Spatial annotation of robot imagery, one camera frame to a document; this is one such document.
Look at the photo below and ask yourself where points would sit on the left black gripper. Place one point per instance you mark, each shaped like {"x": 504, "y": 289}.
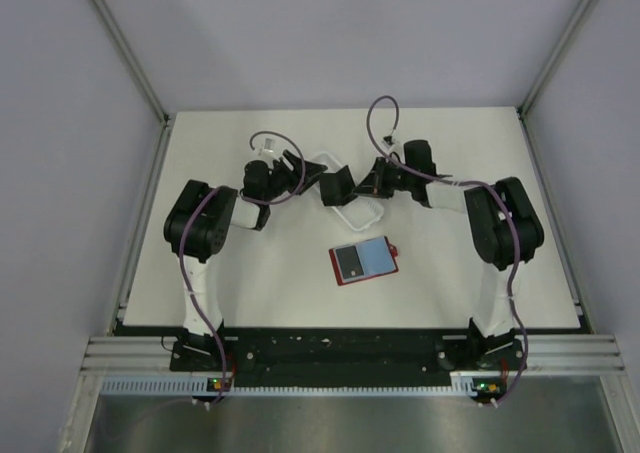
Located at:
{"x": 304, "y": 174}

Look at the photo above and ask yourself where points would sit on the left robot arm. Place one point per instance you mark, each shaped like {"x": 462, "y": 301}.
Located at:
{"x": 197, "y": 226}

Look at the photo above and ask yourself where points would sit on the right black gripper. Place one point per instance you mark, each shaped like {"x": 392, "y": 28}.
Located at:
{"x": 375, "y": 183}

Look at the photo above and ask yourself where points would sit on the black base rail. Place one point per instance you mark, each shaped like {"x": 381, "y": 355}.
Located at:
{"x": 344, "y": 357}

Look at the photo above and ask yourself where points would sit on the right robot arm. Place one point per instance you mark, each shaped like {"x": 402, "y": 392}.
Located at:
{"x": 505, "y": 231}

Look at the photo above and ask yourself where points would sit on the left aluminium frame post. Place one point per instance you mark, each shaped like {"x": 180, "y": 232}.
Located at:
{"x": 127, "y": 56}

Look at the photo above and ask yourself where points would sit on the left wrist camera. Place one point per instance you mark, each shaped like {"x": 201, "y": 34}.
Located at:
{"x": 267, "y": 148}

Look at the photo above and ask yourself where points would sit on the red leather card holder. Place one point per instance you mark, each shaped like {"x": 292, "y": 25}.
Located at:
{"x": 378, "y": 257}

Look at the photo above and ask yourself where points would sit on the aluminium frame post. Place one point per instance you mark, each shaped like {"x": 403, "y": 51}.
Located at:
{"x": 560, "y": 48}
{"x": 127, "y": 56}

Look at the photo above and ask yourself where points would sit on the right aluminium frame post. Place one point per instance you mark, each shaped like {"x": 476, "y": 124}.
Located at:
{"x": 560, "y": 48}

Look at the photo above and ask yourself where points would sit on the white plastic tray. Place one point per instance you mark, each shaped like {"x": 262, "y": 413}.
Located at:
{"x": 360, "y": 213}

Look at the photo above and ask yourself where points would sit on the white cable duct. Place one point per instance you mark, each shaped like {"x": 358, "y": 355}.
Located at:
{"x": 203, "y": 385}

